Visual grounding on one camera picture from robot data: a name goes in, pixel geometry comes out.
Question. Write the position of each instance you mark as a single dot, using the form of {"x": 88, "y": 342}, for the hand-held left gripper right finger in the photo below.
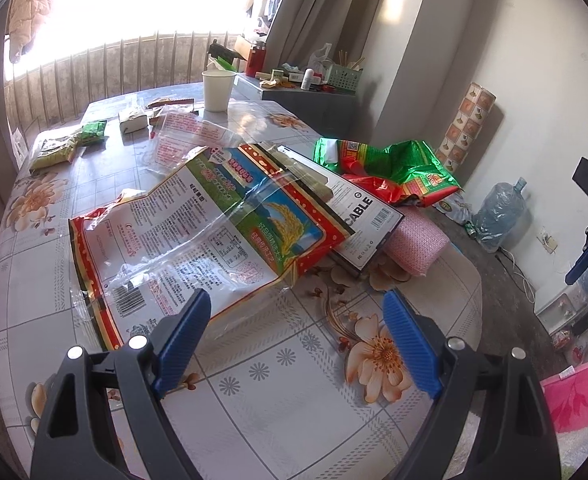
{"x": 414, "y": 350}

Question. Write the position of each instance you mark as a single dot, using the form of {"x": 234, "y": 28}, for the white paper cup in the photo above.
{"x": 217, "y": 91}

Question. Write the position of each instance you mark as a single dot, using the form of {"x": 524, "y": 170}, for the green red snack bag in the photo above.
{"x": 399, "y": 170}

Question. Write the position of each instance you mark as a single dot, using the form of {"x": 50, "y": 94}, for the clear blue water jug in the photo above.
{"x": 499, "y": 215}

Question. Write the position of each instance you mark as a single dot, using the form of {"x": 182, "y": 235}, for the white roll-on bottle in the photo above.
{"x": 307, "y": 80}

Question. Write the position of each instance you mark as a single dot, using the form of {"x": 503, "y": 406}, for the balcony railing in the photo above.
{"x": 123, "y": 70}

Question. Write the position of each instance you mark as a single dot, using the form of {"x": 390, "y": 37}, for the green flat box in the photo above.
{"x": 222, "y": 64}

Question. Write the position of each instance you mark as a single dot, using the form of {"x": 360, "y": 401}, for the yellow-green snack packet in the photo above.
{"x": 51, "y": 152}

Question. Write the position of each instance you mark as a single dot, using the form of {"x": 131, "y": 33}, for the pink sponge cloth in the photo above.
{"x": 414, "y": 245}

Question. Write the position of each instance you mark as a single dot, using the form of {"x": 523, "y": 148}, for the wall outlet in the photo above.
{"x": 548, "y": 241}

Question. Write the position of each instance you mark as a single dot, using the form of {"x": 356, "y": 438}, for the black tool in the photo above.
{"x": 222, "y": 50}

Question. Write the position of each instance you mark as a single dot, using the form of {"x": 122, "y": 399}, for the floral plastic tablecloth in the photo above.
{"x": 284, "y": 400}

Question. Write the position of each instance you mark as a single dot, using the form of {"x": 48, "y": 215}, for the green plastic basket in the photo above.
{"x": 344, "y": 80}

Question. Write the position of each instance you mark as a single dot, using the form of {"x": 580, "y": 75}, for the clear printed rice bag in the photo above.
{"x": 198, "y": 240}

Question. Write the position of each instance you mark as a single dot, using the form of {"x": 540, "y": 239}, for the green drink can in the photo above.
{"x": 471, "y": 230}

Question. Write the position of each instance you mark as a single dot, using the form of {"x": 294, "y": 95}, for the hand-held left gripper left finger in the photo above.
{"x": 181, "y": 345}

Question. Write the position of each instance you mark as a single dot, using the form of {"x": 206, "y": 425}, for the red thermos bottle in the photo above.
{"x": 256, "y": 60}

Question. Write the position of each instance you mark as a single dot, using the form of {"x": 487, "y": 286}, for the white plastic drawer unit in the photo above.
{"x": 561, "y": 305}

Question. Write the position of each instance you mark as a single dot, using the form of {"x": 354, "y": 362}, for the hanging beige quilt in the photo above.
{"x": 31, "y": 5}

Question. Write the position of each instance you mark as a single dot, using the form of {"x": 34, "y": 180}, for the clear red printed plastic bag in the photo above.
{"x": 178, "y": 132}

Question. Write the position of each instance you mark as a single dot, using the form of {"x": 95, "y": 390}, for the brown snack packet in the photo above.
{"x": 171, "y": 103}

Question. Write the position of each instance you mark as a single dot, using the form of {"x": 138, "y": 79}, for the patterned roll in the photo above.
{"x": 466, "y": 125}

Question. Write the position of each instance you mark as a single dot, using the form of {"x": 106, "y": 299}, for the green snack packet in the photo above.
{"x": 92, "y": 132}

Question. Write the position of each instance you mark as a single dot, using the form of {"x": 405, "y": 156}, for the grey cabinet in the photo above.
{"x": 324, "y": 115}

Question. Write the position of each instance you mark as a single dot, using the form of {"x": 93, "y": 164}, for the white plastic bag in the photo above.
{"x": 320, "y": 56}

